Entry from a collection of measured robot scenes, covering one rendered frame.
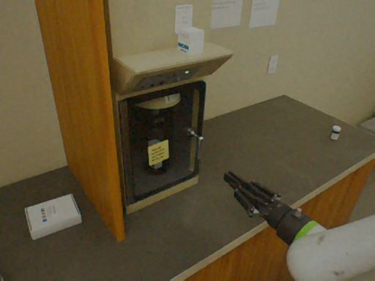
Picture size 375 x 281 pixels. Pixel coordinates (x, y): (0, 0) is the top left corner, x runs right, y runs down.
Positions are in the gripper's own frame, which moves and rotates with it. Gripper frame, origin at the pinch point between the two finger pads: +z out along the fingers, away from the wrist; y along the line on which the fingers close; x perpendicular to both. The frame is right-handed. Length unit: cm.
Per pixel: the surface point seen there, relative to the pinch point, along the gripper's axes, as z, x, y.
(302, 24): 67, -27, -116
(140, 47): 23.0, -37.7, 19.5
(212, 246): -4.2, 20.5, 9.6
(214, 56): 11.6, -36.4, 3.3
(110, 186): 14.2, -2.9, 34.6
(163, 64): 11.9, -36.3, 19.3
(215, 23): 66, -32, -44
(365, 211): 6, 110, -172
